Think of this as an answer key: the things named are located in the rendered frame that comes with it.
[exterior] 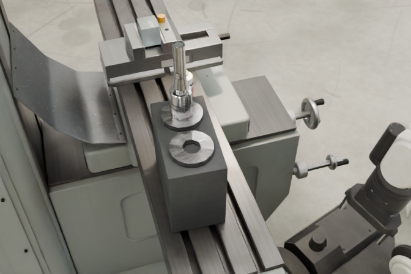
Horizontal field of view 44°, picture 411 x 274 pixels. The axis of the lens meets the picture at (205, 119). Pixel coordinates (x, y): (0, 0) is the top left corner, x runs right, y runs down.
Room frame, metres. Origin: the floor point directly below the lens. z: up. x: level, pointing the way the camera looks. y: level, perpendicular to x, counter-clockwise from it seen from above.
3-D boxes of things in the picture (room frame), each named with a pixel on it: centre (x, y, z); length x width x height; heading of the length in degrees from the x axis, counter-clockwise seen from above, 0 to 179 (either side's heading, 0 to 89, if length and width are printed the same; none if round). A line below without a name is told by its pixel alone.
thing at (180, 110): (0.77, 0.05, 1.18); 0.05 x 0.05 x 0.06
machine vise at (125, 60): (1.20, 0.13, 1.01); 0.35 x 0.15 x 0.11; 108
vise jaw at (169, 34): (1.21, 0.11, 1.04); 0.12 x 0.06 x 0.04; 18
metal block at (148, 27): (1.19, 0.16, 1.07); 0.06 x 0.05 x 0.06; 18
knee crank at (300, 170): (1.15, -0.41, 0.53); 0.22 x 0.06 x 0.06; 107
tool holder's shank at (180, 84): (0.77, 0.05, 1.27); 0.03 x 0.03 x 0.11
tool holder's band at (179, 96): (0.77, 0.05, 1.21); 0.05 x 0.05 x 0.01
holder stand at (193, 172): (0.72, 0.04, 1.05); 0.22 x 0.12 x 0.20; 13
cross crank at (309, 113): (1.28, -0.34, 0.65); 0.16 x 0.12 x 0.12; 107
